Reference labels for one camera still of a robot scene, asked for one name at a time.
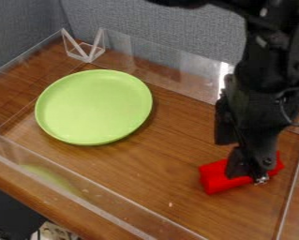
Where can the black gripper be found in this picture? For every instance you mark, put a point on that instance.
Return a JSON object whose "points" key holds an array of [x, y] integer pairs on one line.
{"points": [[250, 118]]}

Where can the red rectangular block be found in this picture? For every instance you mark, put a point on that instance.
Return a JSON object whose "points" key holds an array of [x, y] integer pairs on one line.
{"points": [[216, 180]]}

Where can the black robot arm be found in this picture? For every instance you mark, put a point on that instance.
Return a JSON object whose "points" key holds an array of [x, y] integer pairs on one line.
{"points": [[271, 62]]}

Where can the green round plate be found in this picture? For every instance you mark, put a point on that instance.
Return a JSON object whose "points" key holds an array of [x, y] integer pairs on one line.
{"points": [[94, 107]]}

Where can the clear acrylic enclosure wall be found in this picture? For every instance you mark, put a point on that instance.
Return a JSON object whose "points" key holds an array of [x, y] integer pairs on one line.
{"points": [[134, 190]]}

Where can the clear acrylic corner bracket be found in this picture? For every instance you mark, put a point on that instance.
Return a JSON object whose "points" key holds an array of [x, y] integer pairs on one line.
{"points": [[81, 50]]}

